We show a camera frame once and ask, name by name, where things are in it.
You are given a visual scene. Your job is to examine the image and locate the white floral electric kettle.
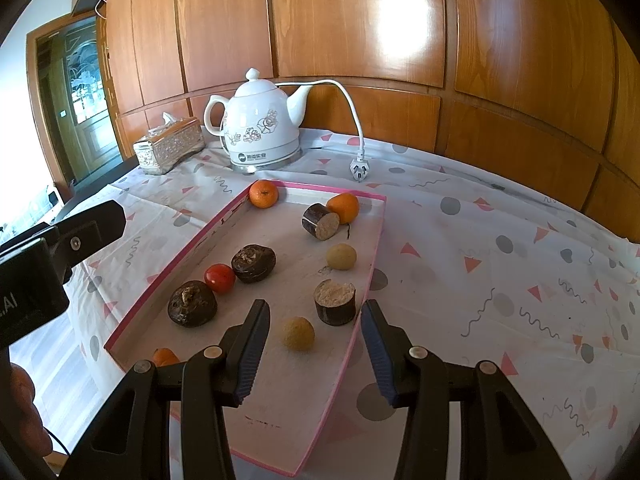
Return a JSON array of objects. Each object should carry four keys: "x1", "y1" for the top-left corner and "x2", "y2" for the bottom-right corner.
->
[{"x1": 204, "y1": 67, "x2": 313, "y2": 175}]

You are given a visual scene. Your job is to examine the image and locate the dark sugarcane piece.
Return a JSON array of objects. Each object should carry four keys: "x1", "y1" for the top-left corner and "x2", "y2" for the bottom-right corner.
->
[
  {"x1": 313, "y1": 280, "x2": 357, "y2": 327},
  {"x1": 302, "y1": 203, "x2": 341, "y2": 242}
]

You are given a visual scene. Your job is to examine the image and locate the red tomato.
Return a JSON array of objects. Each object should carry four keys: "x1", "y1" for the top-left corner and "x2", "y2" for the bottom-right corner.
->
[{"x1": 204, "y1": 263, "x2": 236, "y2": 294}]

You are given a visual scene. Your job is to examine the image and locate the white power cord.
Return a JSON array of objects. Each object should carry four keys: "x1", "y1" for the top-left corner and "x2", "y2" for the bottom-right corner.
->
[{"x1": 275, "y1": 79, "x2": 372, "y2": 182}]

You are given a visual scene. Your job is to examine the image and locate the black cable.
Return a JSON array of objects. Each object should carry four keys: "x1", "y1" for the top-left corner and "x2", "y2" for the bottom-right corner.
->
[{"x1": 42, "y1": 427, "x2": 72, "y2": 460}]

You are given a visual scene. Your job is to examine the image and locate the small tangerine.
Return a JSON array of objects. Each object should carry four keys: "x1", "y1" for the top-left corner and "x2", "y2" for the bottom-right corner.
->
[{"x1": 249, "y1": 180, "x2": 279, "y2": 210}]

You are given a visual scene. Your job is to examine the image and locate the person's left hand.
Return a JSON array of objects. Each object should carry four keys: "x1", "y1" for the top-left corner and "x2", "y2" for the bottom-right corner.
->
[{"x1": 9, "y1": 362, "x2": 53, "y2": 457}]

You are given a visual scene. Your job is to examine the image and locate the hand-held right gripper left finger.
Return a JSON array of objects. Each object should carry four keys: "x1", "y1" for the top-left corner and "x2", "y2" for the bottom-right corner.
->
[{"x1": 57, "y1": 299, "x2": 272, "y2": 480}]

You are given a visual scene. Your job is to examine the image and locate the silver patterned tissue box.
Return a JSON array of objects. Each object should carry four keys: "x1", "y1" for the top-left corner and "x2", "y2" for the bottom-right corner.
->
[{"x1": 133, "y1": 112, "x2": 207, "y2": 176}]

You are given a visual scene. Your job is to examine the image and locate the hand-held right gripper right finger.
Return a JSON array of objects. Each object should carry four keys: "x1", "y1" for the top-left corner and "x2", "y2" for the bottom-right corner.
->
[{"x1": 361, "y1": 299, "x2": 571, "y2": 480}]

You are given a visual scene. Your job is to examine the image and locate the wooden glass-panel door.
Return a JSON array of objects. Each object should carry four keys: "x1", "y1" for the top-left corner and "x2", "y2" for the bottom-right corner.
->
[{"x1": 27, "y1": 12, "x2": 123, "y2": 191}]

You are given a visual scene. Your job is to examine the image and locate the pink-rimmed tray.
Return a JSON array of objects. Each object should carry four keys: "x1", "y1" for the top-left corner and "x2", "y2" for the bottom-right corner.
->
[{"x1": 104, "y1": 179, "x2": 387, "y2": 478}]

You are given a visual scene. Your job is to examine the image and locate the dark water chestnut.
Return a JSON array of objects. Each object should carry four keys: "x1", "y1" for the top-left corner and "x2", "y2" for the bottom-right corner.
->
[
  {"x1": 167, "y1": 281, "x2": 218, "y2": 328},
  {"x1": 231, "y1": 244, "x2": 276, "y2": 284}
]

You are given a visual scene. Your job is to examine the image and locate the white patterned tablecloth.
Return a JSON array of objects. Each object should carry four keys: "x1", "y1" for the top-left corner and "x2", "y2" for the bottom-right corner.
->
[{"x1": 65, "y1": 127, "x2": 640, "y2": 480}]

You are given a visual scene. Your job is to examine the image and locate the large orange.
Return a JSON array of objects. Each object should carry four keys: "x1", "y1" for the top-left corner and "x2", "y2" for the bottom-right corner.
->
[{"x1": 326, "y1": 192, "x2": 361, "y2": 225}]

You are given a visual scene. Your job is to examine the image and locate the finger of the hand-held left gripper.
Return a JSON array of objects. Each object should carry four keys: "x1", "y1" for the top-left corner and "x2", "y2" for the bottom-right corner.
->
[{"x1": 47, "y1": 200, "x2": 127, "y2": 282}]

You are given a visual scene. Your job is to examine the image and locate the small yellow round fruit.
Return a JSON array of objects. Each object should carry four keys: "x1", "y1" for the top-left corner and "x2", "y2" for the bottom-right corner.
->
[
  {"x1": 326, "y1": 243, "x2": 357, "y2": 272},
  {"x1": 284, "y1": 316, "x2": 316, "y2": 351}
]

